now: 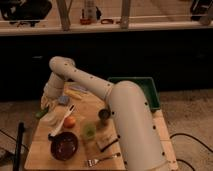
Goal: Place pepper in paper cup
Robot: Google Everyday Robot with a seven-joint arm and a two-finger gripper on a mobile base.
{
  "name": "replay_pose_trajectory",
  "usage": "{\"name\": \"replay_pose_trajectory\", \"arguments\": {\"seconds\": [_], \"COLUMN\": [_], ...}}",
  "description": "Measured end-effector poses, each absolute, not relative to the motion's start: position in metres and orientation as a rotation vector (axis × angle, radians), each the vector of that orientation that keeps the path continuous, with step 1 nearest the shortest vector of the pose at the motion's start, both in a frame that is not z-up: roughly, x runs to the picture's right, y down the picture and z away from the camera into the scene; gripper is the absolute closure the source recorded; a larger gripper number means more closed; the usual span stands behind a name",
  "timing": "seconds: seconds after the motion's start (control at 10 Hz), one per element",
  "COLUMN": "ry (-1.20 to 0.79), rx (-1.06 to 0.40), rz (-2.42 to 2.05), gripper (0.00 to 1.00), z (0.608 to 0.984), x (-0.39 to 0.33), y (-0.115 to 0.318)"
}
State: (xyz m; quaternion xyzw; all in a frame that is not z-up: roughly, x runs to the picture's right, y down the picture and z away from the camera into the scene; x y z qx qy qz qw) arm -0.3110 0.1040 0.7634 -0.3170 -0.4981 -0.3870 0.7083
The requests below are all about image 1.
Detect silver metal fork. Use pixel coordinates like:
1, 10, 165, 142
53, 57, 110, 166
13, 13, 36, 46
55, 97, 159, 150
85, 152, 121, 167

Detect orange red pepper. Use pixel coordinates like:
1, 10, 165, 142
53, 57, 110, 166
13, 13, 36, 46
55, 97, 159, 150
63, 116, 76, 128

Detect black stick tool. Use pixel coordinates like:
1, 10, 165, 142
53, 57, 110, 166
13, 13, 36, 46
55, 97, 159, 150
100, 138, 118, 152

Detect white handled spatula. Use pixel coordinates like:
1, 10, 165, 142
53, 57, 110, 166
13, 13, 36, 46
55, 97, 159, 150
48, 105, 75, 141

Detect wooden cutting board table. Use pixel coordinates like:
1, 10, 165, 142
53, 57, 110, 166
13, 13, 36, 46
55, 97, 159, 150
25, 91, 177, 171

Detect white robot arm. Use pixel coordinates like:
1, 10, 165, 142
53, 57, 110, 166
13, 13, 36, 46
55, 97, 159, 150
44, 56, 170, 171

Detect black cable right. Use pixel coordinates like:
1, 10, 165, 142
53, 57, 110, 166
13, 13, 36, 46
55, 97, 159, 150
169, 132, 213, 171

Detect green cucumber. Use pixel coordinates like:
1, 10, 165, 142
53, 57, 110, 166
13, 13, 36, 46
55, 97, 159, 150
35, 107, 49, 119

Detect black pole left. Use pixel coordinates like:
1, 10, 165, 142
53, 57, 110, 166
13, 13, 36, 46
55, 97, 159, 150
13, 122, 25, 171

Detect dark metal cup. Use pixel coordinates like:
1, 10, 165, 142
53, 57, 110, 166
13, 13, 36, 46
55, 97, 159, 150
98, 109, 110, 125

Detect green plastic cup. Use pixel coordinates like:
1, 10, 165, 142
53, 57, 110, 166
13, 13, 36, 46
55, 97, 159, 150
82, 123, 96, 140

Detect yellow banana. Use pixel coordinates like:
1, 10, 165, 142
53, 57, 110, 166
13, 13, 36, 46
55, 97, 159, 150
64, 90, 82, 100

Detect dark brown bowl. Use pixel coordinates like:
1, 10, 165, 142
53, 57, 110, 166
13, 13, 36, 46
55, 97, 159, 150
49, 132, 78, 161

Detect green plastic bin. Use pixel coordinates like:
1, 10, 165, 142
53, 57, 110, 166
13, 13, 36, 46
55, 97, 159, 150
108, 77, 161, 112

